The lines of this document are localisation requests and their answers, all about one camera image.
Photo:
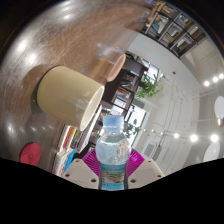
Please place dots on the ceiling air conditioner unit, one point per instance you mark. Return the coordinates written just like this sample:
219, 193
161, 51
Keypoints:
152, 150

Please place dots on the cream ceramic cup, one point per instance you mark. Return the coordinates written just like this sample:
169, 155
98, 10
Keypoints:
63, 93

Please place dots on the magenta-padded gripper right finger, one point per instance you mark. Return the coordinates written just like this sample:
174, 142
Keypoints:
146, 171

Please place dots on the white-covered thick book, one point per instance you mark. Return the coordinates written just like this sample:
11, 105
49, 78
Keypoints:
89, 133

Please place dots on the group of orange chairs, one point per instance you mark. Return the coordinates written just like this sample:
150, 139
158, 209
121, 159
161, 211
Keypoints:
116, 67

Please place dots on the clear water bottle blue cap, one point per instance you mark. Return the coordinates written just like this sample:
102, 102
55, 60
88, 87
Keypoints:
113, 146

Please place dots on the bushy green potted plant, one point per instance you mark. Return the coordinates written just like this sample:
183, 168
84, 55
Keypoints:
148, 87

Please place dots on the group of round white lamps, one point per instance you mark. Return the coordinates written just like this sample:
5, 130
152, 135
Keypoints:
212, 152

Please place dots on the wall bookshelf with books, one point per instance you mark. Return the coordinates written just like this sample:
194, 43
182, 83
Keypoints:
173, 30

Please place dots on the dark-spined book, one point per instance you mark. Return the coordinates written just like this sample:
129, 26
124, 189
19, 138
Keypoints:
75, 138

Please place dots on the white book red-edged spine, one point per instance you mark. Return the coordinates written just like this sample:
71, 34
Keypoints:
62, 136

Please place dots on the yellow-spined book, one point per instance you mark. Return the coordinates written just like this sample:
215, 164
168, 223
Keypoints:
69, 136

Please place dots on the dark open shelf unit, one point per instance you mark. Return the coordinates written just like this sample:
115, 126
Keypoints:
130, 80

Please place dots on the flat round red coaster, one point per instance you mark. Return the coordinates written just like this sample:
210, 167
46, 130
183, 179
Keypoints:
30, 154

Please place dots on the group of ceiling spotlights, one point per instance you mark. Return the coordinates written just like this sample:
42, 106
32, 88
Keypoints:
194, 137

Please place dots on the small green potted plant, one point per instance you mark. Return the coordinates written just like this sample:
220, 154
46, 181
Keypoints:
132, 128

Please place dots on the blue-covered book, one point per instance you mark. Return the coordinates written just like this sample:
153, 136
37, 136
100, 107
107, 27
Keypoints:
70, 159

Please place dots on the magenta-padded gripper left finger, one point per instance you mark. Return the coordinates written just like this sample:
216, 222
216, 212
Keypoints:
80, 173

